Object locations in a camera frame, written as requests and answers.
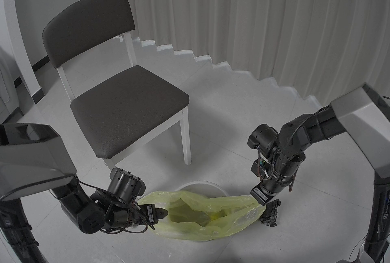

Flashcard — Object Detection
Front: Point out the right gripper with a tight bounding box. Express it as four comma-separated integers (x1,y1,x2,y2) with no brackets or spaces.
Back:
250,158,305,206

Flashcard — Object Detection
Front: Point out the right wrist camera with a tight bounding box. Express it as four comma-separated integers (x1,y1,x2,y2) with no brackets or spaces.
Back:
251,160,266,179

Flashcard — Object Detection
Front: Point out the yellow plastic bag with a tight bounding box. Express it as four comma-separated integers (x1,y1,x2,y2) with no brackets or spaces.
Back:
138,190,266,241

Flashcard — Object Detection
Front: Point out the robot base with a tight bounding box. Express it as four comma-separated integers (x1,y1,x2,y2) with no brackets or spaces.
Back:
355,247,371,263

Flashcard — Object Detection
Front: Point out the grey chair with white legs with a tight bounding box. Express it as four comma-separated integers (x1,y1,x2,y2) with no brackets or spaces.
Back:
42,0,192,178

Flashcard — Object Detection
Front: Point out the black plastic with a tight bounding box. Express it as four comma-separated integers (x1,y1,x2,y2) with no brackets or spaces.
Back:
258,199,281,228

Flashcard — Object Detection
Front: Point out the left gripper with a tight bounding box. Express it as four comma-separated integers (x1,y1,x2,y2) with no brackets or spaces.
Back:
105,203,158,229

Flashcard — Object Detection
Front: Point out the pale grey sofa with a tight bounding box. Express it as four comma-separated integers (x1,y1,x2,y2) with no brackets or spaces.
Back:
0,46,25,125

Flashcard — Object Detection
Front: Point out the white curtain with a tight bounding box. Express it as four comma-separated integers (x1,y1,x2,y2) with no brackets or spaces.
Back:
84,0,390,122

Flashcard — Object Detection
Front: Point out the white trash bin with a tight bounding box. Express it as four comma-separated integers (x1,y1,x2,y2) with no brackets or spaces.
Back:
176,181,230,198

